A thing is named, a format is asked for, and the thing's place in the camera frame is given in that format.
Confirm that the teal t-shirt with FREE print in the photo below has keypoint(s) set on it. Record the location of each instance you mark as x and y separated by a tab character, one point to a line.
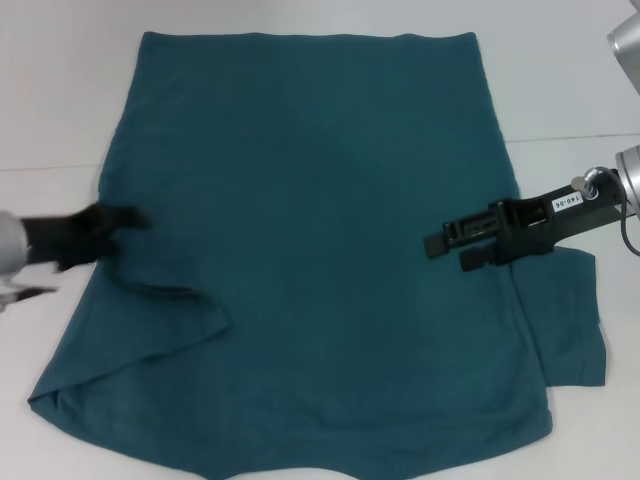
310	225

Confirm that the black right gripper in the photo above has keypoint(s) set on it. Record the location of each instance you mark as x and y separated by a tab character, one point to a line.
540	225

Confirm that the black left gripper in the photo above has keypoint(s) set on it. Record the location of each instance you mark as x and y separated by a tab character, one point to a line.
70	240

